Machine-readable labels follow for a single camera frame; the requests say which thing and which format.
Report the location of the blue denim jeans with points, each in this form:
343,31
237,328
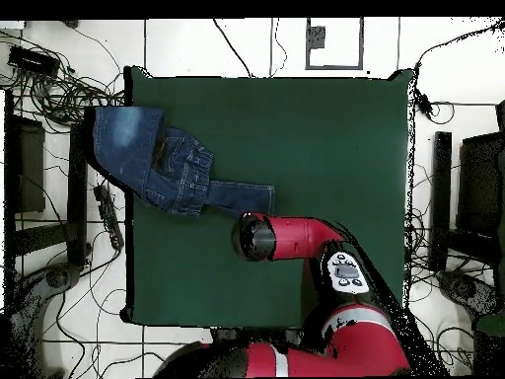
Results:
126,146

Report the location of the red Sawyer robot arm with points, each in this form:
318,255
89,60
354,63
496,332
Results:
296,237

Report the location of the dark green table cloth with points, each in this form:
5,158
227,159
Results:
315,138

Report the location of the black power strip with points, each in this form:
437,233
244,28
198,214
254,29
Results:
108,215

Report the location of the dark grey square plate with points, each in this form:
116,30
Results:
317,37

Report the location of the black upright bar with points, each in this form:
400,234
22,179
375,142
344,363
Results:
441,197

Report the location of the grey wheeled base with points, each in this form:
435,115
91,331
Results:
57,278

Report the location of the dark wheeled base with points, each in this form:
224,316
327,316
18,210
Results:
463,288

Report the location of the black chair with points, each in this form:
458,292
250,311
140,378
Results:
479,181

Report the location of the black electronics box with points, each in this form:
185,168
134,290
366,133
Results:
33,61

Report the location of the black metal frame stand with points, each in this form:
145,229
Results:
77,177

